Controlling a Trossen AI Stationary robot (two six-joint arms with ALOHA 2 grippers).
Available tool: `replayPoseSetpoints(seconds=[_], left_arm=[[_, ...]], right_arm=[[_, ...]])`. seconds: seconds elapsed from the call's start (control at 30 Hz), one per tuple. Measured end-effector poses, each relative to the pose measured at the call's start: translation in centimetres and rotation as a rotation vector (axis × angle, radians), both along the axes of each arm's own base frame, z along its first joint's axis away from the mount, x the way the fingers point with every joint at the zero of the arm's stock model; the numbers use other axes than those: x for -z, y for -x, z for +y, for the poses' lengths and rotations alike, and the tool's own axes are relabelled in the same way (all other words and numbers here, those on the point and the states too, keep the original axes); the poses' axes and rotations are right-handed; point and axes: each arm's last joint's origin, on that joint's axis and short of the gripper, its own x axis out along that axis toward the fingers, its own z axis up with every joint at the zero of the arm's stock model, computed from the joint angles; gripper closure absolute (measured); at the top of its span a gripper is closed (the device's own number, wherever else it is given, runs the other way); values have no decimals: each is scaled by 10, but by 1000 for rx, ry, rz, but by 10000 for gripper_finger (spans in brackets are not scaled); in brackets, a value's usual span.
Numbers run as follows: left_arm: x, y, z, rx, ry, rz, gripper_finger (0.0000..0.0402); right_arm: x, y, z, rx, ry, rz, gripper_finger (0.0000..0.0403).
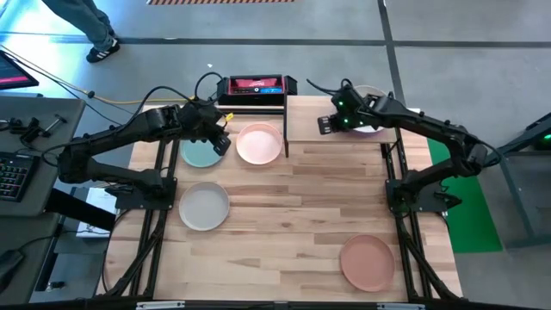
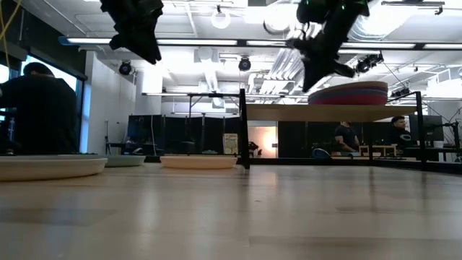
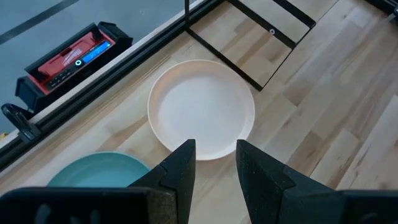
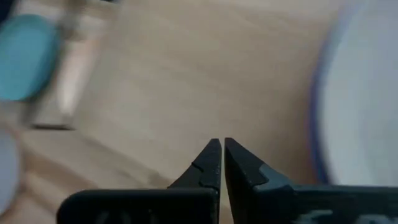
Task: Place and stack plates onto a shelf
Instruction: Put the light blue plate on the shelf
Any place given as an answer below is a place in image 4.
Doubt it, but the cream plate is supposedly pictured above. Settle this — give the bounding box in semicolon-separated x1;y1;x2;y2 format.
317;0;398;187
0;130;22;215

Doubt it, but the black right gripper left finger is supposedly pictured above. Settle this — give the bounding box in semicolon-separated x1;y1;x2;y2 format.
57;139;222;224

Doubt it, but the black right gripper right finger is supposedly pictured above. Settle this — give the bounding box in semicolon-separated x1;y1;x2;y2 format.
224;138;398;224

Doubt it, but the green plate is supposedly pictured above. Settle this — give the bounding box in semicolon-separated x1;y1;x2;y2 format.
0;14;60;102

